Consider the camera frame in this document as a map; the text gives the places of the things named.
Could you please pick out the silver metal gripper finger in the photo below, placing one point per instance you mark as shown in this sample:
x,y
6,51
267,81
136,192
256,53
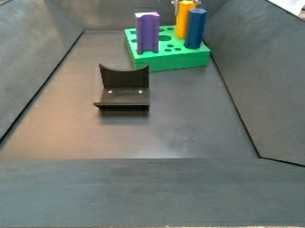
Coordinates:
x,y
176,4

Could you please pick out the yellow star prism block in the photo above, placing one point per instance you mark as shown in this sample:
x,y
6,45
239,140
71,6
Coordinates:
x,y
185,5

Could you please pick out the green foam shape board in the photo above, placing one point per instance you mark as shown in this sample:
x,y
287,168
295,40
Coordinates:
x,y
173,55

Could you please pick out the blue hexagonal prism block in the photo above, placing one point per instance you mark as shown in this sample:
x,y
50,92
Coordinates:
x,y
196,25

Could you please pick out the purple concave-top block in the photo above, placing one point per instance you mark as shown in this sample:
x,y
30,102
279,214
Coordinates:
x,y
148,29

